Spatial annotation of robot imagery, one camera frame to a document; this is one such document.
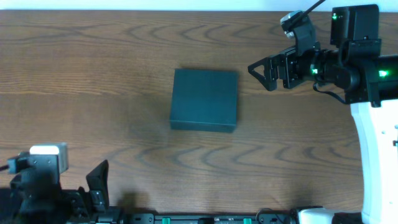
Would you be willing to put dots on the dark green box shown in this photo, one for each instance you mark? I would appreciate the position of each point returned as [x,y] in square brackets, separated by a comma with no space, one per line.
[204,100]

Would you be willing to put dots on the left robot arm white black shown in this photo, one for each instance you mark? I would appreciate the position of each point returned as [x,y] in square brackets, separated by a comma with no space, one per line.
[112,215]

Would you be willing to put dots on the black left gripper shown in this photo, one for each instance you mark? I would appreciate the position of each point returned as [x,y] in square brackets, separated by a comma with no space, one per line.
[69,205]

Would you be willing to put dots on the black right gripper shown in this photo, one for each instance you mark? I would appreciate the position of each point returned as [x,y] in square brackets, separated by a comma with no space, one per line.
[289,69]

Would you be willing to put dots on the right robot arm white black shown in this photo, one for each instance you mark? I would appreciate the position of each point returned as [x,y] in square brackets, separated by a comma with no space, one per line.
[369,82]

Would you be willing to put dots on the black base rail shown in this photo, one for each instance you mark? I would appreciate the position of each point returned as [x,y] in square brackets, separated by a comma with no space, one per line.
[262,218]

